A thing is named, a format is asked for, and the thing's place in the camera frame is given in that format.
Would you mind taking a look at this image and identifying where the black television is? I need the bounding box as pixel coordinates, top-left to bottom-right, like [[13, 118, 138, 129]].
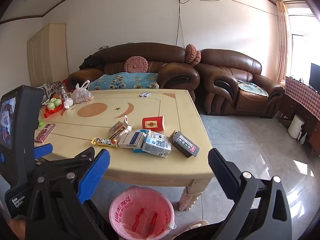
[[309, 63, 320, 93]]

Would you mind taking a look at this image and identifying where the white blue medicine box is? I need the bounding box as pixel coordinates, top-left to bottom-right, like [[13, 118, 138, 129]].
[[118, 131, 147, 149]]

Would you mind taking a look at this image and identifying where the blue white milk carton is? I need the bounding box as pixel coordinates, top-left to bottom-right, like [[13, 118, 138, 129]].
[[142, 129, 172, 158]]

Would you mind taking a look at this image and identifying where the yellow snack wrapper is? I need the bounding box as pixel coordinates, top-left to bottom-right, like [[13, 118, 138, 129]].
[[91, 137, 118, 148]]

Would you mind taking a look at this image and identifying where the pink round knitted cushion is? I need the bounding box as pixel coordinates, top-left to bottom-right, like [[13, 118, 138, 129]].
[[124, 55, 149, 74], [185, 44, 197, 64], [192, 50, 202, 67]]

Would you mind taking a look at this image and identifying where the beige curtain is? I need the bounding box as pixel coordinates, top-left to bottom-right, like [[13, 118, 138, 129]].
[[275, 1, 288, 83]]

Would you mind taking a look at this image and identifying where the blue floral blanket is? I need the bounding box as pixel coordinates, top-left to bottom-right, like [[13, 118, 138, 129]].
[[88, 72, 159, 91]]

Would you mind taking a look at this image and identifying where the brown wooden cabinet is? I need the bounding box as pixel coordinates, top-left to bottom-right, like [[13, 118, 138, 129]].
[[278, 92, 320, 157]]

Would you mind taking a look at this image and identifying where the beige slipper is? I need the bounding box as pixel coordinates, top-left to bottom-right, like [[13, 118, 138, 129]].
[[184, 219, 209, 231]]

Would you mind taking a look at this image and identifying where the black clothing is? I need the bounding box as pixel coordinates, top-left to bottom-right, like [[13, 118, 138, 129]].
[[79, 56, 104, 71]]

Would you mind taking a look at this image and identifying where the clear bag of peanuts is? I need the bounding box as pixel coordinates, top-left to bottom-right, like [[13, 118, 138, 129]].
[[71, 80, 94, 104]]

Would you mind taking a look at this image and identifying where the white air fryer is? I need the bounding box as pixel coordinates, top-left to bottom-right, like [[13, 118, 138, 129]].
[[288, 115, 306, 139]]

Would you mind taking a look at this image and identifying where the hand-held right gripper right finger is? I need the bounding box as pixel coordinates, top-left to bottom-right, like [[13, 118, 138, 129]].
[[208, 148, 293, 240]]

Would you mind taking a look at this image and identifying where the black white floral cloth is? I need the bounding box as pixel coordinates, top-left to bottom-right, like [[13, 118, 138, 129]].
[[37, 81, 61, 101]]

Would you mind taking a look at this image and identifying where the glass jar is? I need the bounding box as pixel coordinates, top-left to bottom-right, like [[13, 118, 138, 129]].
[[56, 83, 68, 99]]

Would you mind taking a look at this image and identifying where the brown leather armchair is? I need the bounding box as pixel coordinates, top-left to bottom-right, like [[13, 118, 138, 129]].
[[194, 48, 285, 118]]

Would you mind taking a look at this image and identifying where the pink lined trash bin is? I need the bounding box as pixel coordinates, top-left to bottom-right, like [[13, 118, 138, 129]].
[[109, 185, 177, 240]]

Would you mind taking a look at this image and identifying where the window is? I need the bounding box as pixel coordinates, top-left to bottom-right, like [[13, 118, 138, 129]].
[[287, 0, 320, 80]]

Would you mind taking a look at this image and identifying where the red plastic tray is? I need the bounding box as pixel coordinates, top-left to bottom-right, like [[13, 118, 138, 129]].
[[43, 104, 64, 118]]

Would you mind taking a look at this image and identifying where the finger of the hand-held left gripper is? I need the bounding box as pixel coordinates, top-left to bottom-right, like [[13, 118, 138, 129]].
[[34, 143, 53, 159], [36, 147, 96, 178]]

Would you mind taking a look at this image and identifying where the cream wooden coffee table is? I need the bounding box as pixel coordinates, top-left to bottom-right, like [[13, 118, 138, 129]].
[[34, 89, 215, 212]]

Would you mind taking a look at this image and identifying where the white red wrapper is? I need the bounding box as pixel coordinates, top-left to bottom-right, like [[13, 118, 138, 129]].
[[123, 114, 134, 134]]

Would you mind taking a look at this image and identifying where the orange yellow wrapper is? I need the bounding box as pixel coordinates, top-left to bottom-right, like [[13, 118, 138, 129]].
[[108, 121, 128, 140]]

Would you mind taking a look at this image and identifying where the black wall cable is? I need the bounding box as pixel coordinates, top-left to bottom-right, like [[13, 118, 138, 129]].
[[175, 0, 187, 47]]

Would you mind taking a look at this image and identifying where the dark grey box red label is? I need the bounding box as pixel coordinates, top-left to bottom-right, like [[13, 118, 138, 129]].
[[169, 130, 200, 158]]

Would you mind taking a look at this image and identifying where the red checked tablecloth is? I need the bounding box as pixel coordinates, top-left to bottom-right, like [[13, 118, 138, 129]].
[[285, 76, 320, 122]]

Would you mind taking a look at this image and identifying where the pink phone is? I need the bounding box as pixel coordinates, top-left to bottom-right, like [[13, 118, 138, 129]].
[[34, 123, 56, 143]]

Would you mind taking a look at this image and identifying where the brown leather sofa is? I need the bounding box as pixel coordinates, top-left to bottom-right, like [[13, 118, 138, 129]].
[[67, 42, 201, 103]]

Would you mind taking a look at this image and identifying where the red cigarette box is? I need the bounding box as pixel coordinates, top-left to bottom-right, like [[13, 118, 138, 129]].
[[142, 116, 165, 131]]

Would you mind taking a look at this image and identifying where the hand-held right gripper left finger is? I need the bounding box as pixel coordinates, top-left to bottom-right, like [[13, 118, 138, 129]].
[[25, 149, 110, 240]]

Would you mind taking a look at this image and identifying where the cream wardrobe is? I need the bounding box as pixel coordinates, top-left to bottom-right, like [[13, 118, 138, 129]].
[[27, 22, 70, 88]]

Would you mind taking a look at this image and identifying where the teal seat cloth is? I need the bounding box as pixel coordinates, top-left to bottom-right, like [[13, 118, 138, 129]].
[[237, 79, 269, 98]]

